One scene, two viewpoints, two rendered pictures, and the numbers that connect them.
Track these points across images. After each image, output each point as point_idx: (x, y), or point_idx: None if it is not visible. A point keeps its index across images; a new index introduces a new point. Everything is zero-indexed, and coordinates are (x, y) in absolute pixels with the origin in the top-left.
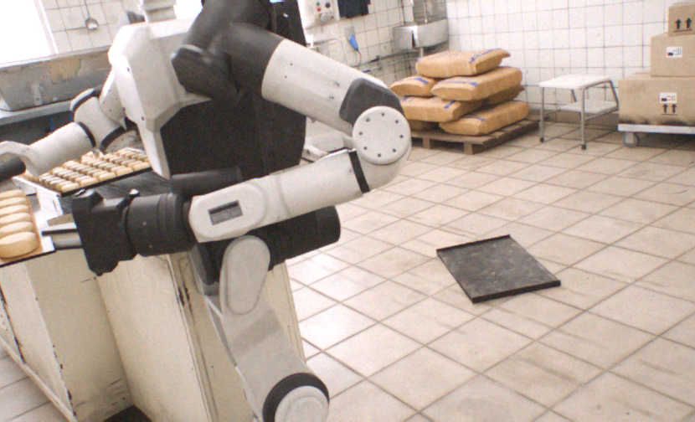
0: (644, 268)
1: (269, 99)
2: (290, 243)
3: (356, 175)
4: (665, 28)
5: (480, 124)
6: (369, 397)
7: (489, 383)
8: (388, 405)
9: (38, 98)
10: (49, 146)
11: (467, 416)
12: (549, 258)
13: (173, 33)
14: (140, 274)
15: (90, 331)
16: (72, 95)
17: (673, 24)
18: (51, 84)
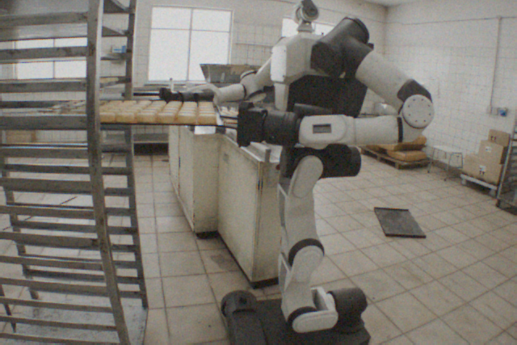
0: (460, 239)
1: (359, 77)
2: (334, 168)
3: (398, 130)
4: (485, 138)
5: (405, 156)
6: (326, 264)
7: (384, 273)
8: (334, 271)
9: (222, 79)
10: (226, 90)
11: (370, 285)
12: (423, 225)
13: (313, 39)
14: (241, 170)
15: (209, 191)
16: (236, 82)
17: (489, 137)
18: (229, 75)
